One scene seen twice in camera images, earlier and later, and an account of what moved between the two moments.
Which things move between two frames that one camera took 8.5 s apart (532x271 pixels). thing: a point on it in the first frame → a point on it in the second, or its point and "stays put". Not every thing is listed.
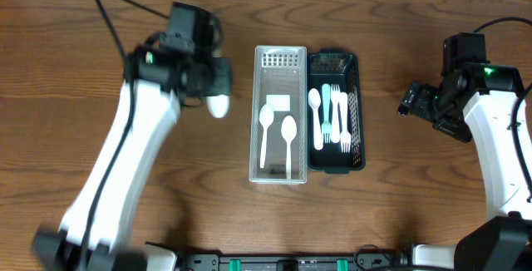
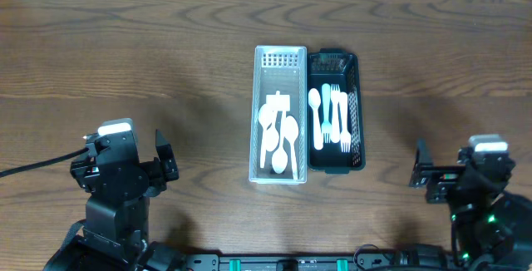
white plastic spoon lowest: x=266 y=117 stays put
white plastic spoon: x=218 y=105 → x=271 y=135
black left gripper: x=220 y=76 → x=165 y=167
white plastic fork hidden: x=335 y=128 stays put
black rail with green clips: x=214 y=262 stays put
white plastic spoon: x=314 y=99 stays put
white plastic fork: x=326 y=129 stays put
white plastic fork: x=345 y=139 stays put
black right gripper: x=418 y=101 → x=429 y=175
